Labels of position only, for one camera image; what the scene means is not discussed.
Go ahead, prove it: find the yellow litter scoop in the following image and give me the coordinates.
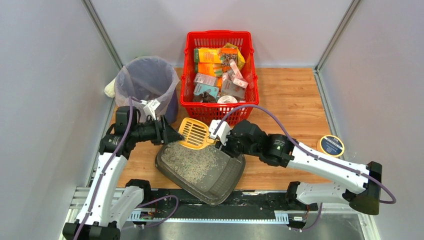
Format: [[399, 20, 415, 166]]
[[178, 117, 216, 150]]

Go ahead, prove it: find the grey litter box tray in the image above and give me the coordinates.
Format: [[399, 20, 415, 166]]
[[155, 142, 246, 206]]

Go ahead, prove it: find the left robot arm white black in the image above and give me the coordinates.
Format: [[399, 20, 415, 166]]
[[62, 106, 184, 240]]

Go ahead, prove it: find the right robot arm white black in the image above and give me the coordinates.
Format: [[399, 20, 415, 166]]
[[209, 120, 383, 216]]

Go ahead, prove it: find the teal sponge box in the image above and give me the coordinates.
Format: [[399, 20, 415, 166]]
[[193, 83, 220, 99]]

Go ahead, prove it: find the grey pink box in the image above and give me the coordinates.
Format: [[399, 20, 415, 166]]
[[193, 72, 218, 87]]

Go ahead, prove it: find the orange box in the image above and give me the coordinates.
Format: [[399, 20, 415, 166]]
[[194, 62, 224, 77], [193, 47, 222, 64]]

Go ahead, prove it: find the orange box top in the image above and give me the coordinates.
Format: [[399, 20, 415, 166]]
[[193, 47, 222, 64]]

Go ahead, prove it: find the white tape roll in basket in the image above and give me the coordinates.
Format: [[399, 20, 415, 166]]
[[217, 95, 238, 104]]

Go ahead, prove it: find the dark brown cloth in basket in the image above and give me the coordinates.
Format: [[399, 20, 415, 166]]
[[192, 91, 217, 104]]

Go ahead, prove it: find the purple trash bin with bag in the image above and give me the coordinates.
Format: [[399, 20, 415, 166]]
[[103, 56, 180, 123]]

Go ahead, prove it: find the red plastic basket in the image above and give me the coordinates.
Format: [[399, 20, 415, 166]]
[[180, 30, 260, 125]]

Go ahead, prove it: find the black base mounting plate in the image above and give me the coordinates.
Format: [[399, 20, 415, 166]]
[[128, 188, 319, 229]]

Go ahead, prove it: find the yellow snack bag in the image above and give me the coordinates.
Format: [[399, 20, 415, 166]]
[[223, 42, 246, 70]]

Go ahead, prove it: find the yellow tape roll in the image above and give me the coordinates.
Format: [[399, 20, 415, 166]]
[[316, 134, 345, 158]]

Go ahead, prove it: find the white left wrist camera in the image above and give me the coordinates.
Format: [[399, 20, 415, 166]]
[[140, 99, 161, 122]]

